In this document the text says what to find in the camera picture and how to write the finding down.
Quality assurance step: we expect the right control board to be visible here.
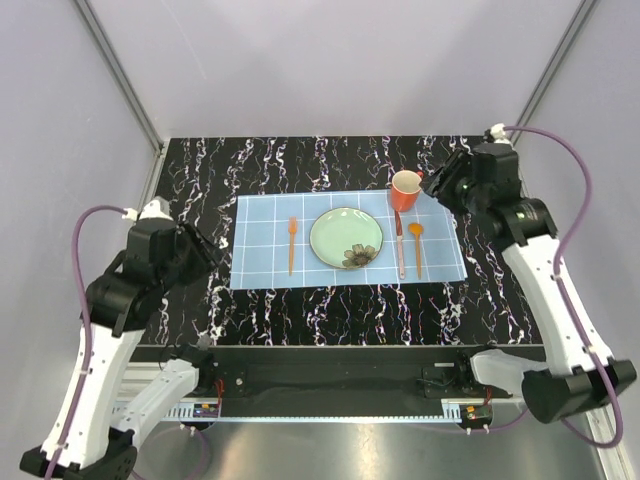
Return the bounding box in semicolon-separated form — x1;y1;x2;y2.
462;404;493;423

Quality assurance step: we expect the control board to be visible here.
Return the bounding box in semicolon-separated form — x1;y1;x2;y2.
462;404;493;423
193;403;220;418

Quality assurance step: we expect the front aluminium rail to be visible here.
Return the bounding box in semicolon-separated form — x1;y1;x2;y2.
119;362;201;406

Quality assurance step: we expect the right aluminium frame post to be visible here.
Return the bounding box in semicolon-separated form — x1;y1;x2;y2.
515;0;601;127

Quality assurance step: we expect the left aluminium frame post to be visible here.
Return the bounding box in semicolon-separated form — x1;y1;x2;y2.
71;0;164;154

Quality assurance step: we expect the left control board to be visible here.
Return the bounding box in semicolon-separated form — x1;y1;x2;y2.
193;403;220;418

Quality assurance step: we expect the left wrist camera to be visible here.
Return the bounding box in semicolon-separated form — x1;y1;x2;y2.
123;197;177;276

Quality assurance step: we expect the pink handled knife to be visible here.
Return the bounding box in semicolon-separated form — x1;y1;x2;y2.
394;211;406;280

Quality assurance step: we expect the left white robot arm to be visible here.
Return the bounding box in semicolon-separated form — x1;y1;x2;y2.
19;218;221;479

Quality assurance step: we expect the blue checked placemat cloth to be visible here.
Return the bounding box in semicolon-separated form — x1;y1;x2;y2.
230;190;467;290

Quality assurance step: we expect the orange mug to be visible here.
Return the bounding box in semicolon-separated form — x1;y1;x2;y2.
390;170;424;213

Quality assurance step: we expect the aluminium frame post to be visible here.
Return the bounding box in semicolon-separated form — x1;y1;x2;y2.
71;0;164;154
515;0;601;127

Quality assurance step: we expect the green floral plate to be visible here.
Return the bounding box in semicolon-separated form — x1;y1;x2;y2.
309;207;384;270

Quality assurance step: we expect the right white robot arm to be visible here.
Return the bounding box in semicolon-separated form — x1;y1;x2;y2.
423;143;637;424

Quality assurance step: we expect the orange plastic spoon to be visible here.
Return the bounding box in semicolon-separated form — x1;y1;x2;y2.
408;222;424;279

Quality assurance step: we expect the orange plastic fork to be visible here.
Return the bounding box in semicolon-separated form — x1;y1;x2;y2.
288;216;298;276

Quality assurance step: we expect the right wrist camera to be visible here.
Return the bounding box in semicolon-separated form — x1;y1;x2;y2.
471;123;521;194

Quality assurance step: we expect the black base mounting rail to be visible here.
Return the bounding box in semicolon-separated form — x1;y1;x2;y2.
158;343;512;419

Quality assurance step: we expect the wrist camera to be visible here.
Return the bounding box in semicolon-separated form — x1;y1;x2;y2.
123;197;177;276
471;123;521;194

